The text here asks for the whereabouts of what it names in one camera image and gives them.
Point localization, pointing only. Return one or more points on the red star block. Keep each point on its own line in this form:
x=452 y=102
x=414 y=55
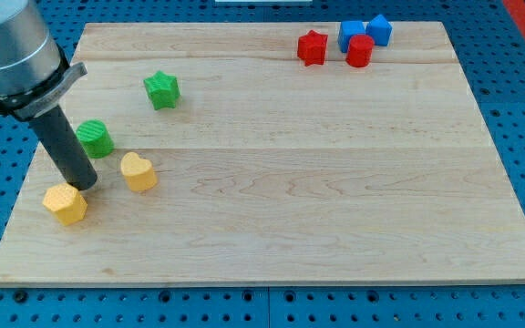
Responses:
x=311 y=48

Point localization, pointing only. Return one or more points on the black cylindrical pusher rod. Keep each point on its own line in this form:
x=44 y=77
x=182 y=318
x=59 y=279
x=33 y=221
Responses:
x=60 y=142

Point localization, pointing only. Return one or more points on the blue pentagon block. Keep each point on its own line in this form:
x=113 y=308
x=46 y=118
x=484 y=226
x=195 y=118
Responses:
x=380 y=29

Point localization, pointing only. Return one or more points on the red cylinder block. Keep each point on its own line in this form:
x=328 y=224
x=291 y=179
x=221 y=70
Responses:
x=359 y=50

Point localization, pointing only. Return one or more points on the yellow heart block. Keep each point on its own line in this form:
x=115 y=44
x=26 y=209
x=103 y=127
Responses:
x=138 y=173

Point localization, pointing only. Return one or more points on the green star block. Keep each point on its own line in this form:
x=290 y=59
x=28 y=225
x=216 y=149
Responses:
x=162 y=90

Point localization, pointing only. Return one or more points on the yellow hexagon block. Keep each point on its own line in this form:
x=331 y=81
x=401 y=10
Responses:
x=65 y=203

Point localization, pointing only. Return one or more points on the green cylinder block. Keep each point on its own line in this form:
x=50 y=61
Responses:
x=94 y=137

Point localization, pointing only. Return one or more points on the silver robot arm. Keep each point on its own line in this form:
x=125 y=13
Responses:
x=34 y=72

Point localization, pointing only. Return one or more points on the blue cube block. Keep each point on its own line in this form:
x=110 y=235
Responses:
x=347 y=30

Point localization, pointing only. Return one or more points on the wooden board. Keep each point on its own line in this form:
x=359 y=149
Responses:
x=272 y=173

